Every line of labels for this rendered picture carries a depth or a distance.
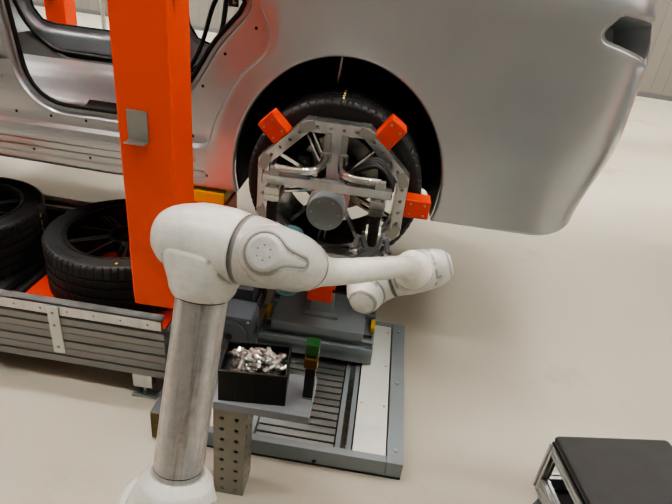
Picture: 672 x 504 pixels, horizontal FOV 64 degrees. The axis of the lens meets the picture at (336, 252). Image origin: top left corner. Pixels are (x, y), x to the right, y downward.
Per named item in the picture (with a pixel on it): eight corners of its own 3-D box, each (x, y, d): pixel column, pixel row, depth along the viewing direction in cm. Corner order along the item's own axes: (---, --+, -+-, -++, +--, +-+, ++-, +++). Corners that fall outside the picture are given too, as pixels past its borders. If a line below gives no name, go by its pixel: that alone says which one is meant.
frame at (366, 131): (393, 264, 211) (418, 129, 185) (392, 272, 205) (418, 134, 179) (258, 243, 214) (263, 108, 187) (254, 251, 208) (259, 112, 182)
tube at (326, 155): (330, 163, 188) (334, 133, 183) (323, 182, 171) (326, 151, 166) (281, 156, 189) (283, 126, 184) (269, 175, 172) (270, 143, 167)
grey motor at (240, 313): (272, 324, 250) (276, 260, 233) (249, 387, 213) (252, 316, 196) (235, 318, 251) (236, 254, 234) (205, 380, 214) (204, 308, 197)
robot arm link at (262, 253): (338, 238, 102) (275, 223, 107) (303, 220, 85) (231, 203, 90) (319, 305, 101) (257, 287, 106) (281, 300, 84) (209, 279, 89)
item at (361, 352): (374, 318, 263) (377, 301, 258) (370, 366, 232) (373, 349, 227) (274, 302, 266) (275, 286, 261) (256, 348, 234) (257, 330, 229)
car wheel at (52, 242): (209, 240, 275) (209, 198, 263) (205, 318, 219) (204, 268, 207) (70, 239, 261) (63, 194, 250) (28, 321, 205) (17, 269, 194)
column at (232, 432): (250, 471, 189) (254, 382, 169) (242, 496, 180) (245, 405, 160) (222, 466, 189) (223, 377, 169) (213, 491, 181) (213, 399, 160)
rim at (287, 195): (288, 224, 237) (402, 221, 230) (276, 249, 216) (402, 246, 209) (272, 110, 213) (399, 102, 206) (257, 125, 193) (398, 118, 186)
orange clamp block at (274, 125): (292, 127, 191) (276, 106, 188) (288, 133, 184) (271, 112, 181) (278, 138, 193) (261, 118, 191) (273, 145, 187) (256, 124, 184)
